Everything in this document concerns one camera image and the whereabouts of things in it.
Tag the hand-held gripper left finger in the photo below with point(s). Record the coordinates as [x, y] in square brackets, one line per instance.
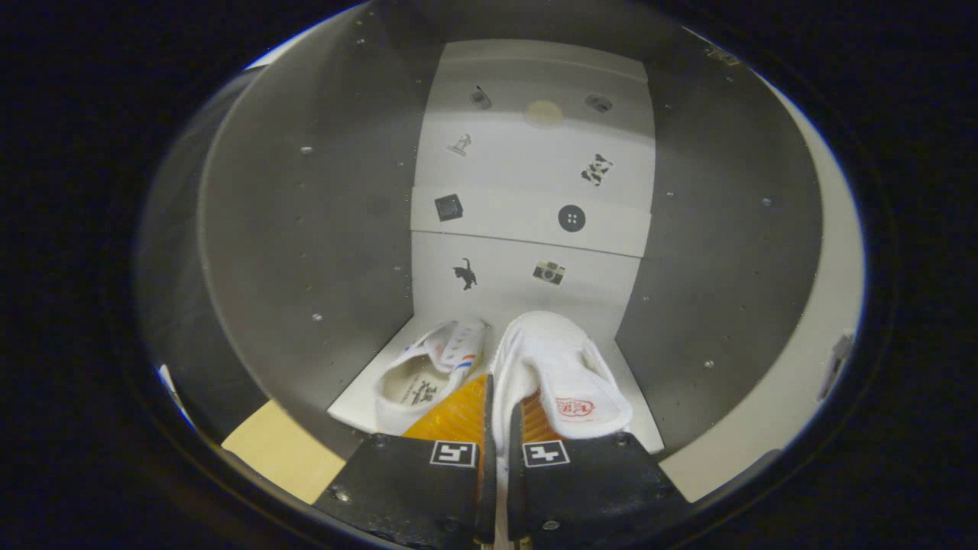
[487, 473]

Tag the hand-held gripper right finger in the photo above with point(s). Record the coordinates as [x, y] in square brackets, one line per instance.
[516, 489]

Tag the white striped shoe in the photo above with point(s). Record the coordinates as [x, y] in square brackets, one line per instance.
[412, 382]

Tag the white shoe with red logo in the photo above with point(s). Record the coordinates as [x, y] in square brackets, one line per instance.
[558, 367]

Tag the dark grey shoe cabinet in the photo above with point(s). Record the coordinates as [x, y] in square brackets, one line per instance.
[306, 267]

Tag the tan wooden floor board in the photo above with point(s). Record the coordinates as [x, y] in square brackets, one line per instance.
[283, 451]

